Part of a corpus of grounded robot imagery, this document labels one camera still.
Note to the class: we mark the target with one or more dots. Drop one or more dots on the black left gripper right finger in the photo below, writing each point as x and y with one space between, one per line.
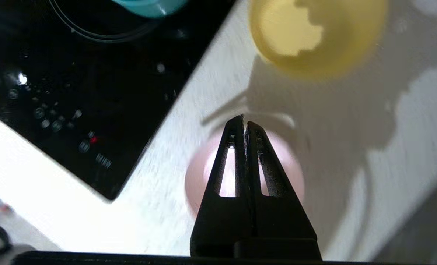
288 232

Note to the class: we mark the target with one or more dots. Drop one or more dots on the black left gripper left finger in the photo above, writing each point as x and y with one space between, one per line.
218 228

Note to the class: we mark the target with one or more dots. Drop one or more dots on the pink plastic bowl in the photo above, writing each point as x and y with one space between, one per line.
200 176

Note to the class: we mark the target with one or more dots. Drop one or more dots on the yellow plastic bowl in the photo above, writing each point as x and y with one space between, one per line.
318 33

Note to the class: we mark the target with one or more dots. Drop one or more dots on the blue plastic bowl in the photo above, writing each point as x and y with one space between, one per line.
148 7

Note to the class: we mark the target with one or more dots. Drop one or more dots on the black induction cooktop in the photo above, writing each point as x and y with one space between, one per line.
74 73

